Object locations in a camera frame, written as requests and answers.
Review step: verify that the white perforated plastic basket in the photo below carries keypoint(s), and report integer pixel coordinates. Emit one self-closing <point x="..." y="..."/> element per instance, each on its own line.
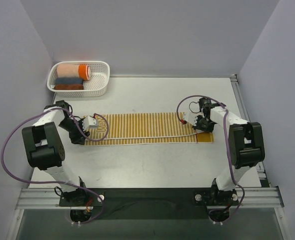
<point x="96" y="86"/>

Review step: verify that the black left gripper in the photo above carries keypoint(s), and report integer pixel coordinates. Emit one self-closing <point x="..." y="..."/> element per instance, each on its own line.
<point x="78" y="135"/>

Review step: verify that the blue grey rolled towel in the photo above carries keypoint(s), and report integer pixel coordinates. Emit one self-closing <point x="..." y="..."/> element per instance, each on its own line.
<point x="69" y="81"/>

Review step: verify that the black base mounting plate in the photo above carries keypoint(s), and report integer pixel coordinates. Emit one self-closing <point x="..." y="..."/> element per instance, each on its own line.
<point x="147" y="204"/>

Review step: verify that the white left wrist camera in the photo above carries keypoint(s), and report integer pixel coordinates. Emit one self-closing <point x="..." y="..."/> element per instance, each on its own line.
<point x="89" y="123"/>

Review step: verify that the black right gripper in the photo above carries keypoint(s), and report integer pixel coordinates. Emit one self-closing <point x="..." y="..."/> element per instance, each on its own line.
<point x="202" y="124"/>

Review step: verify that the yellow white striped towel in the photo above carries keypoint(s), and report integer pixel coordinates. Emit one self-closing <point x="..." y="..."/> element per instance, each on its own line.
<point x="145" y="128"/>

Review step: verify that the peach orange rolled towel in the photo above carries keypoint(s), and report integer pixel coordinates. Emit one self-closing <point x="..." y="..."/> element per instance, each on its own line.
<point x="66" y="70"/>

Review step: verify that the aluminium front rail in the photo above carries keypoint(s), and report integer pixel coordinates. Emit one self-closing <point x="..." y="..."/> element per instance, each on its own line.
<point x="45" y="198"/>

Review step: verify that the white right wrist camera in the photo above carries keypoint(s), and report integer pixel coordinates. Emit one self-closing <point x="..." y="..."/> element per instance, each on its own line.
<point x="191" y="118"/>

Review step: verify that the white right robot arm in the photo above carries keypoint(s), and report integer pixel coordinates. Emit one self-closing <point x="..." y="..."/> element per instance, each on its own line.
<point x="244" y="147"/>

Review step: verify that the brown rolled towel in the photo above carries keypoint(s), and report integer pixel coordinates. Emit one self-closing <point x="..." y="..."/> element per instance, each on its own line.
<point x="69" y="87"/>

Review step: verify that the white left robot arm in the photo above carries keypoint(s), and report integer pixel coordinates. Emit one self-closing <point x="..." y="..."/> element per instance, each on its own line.
<point x="45" y="150"/>

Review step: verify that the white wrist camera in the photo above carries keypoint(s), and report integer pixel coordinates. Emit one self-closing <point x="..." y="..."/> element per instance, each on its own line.
<point x="89" y="123"/>
<point x="191" y="118"/>

